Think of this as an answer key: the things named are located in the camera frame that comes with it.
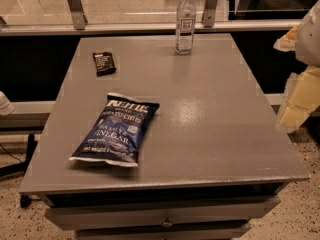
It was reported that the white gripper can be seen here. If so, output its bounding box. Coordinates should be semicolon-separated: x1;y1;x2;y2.
273;0;320;133

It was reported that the clear plastic water bottle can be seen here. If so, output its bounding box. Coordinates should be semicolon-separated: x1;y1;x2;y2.
175;0;197;55

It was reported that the grey drawer cabinet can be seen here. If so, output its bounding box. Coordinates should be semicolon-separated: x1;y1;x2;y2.
21;34;309;240

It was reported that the black snack bar wrapper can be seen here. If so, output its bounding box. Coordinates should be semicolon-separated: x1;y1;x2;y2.
93;52;116;77

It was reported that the blue kettle chips bag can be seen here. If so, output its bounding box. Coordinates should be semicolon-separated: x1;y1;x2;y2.
70;93;160;167

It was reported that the drawer lock knob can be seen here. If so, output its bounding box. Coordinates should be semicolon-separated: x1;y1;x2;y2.
162;219;173;228

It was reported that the white object at left edge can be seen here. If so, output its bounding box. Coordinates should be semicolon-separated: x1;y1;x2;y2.
0;91;14;115

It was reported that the black stand base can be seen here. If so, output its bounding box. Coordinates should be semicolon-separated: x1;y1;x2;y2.
0;134;37;208

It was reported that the right metal railing post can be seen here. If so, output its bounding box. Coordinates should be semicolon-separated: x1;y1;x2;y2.
202;0;218;28

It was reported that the metal railing post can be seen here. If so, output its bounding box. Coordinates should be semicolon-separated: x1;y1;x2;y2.
202;0;218;28
67;0;88;30

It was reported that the left metal railing post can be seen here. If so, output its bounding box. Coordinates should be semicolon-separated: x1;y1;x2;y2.
67;0;88;30

